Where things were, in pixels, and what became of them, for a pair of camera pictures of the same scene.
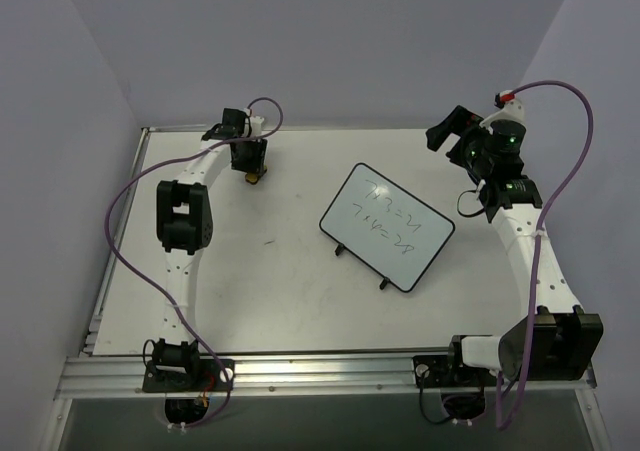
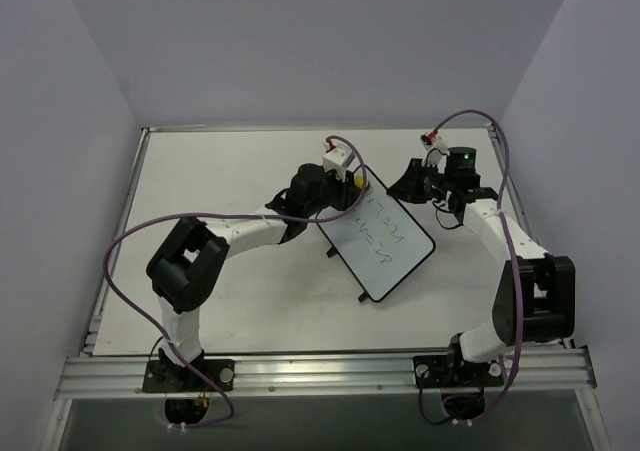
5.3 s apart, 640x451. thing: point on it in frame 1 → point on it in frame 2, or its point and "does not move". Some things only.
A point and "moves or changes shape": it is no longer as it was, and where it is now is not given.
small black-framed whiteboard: [386, 228] moves or changes shape
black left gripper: [248, 156] → [341, 191]
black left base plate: [188, 375] does not move
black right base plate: [438, 372] does not move
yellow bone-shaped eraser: [251, 178] → [358, 179]
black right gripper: [458, 138] → [417, 180]
